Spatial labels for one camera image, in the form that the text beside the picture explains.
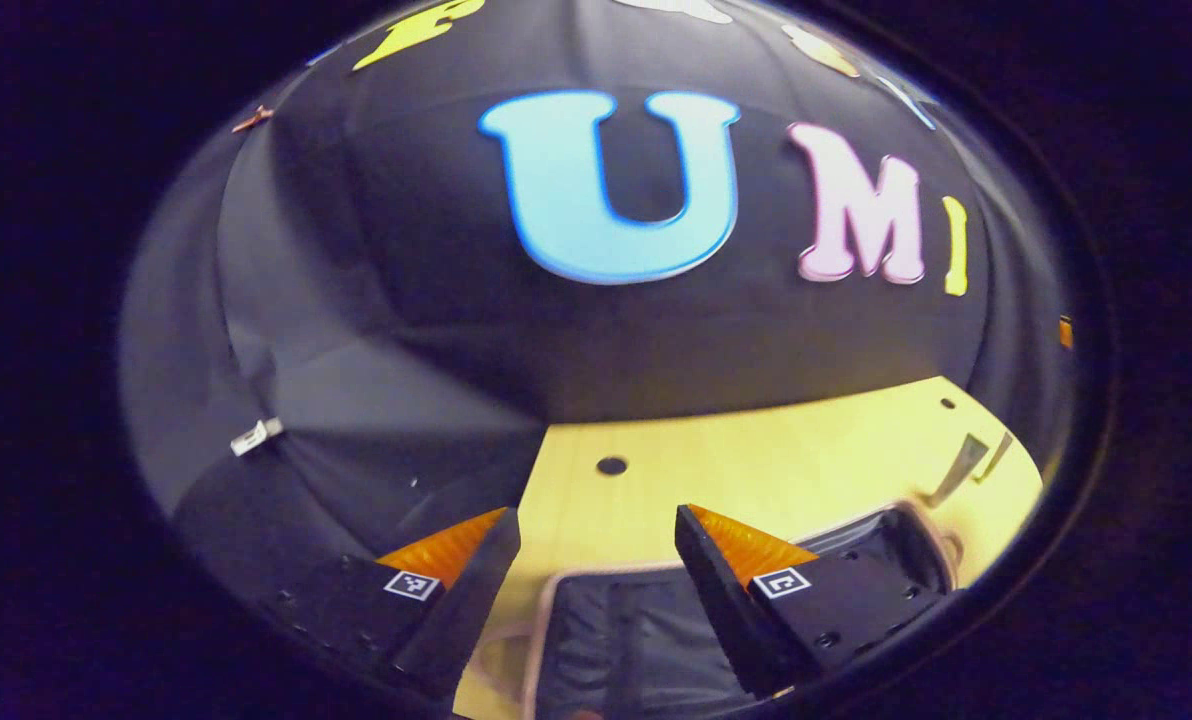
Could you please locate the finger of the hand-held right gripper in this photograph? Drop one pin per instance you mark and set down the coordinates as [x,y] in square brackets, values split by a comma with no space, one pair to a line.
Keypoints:
[1066,332]

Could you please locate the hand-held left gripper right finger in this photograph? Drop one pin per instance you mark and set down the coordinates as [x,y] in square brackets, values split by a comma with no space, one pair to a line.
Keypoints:
[721,610]

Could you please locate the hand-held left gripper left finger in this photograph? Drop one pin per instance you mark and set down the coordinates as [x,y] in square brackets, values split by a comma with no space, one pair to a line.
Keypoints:
[456,620]

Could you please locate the pink suitcase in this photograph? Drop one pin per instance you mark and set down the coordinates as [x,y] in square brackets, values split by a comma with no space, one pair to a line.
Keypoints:
[616,640]

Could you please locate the white paper tag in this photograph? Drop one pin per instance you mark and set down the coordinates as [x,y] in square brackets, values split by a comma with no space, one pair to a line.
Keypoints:
[256,437]

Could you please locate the black backdrop cloth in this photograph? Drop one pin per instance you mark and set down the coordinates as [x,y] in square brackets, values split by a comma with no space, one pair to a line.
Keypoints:
[406,300]

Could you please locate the copper clip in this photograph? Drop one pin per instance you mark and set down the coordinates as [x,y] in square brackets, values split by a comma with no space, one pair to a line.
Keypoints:
[253,119]

